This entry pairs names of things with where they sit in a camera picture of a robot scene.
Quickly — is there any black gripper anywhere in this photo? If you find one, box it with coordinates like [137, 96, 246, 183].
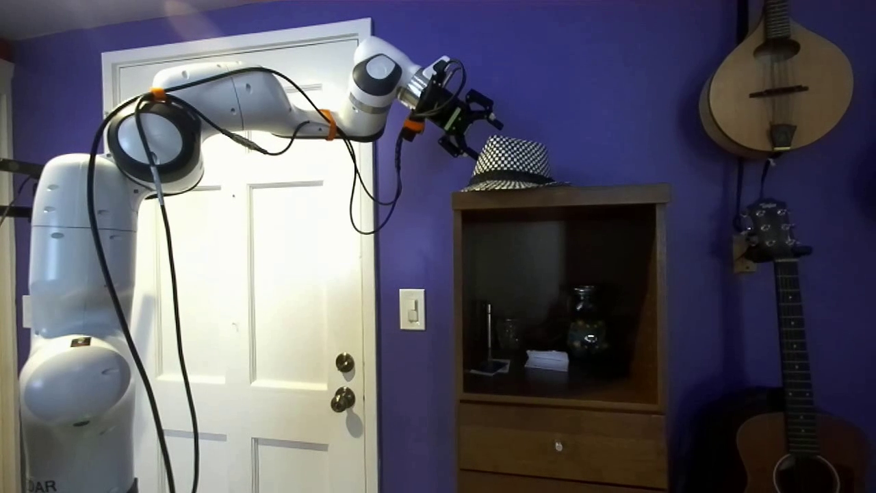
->
[400, 55, 507, 163]

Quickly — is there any checkered fedora hat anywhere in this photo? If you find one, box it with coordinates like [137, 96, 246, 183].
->
[459, 135, 560, 194]

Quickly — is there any white panelled door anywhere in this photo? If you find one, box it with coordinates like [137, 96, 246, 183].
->
[99, 18, 381, 493]

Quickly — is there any dark round door knob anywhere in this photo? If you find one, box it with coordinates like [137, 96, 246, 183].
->
[328, 385, 358, 418]

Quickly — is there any thin black stand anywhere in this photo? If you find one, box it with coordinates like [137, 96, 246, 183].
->
[466, 301, 515, 379]

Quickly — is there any dark glossy vase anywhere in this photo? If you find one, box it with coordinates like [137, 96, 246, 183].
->
[565, 282, 612, 382]

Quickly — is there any small white object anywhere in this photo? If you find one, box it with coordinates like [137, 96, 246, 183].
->
[522, 348, 571, 376]

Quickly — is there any wooden mandolin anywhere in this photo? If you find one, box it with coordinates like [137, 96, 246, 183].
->
[697, 0, 860, 163]

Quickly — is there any brown wooden cabinet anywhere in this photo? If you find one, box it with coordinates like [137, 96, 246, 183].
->
[451, 183, 674, 493]

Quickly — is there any acoustic guitar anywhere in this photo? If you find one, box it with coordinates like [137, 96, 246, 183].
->
[700, 201, 871, 493]

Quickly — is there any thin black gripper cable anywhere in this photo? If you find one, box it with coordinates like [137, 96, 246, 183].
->
[162, 62, 411, 238]

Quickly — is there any white light switch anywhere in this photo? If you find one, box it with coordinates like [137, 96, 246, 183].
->
[396, 289, 430, 335]

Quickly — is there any tan wall guitar hanger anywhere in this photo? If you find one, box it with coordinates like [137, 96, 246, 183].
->
[730, 230, 760, 278]

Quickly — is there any long black robot cable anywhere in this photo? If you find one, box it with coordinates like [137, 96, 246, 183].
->
[135, 92, 203, 493]
[84, 94, 177, 493]

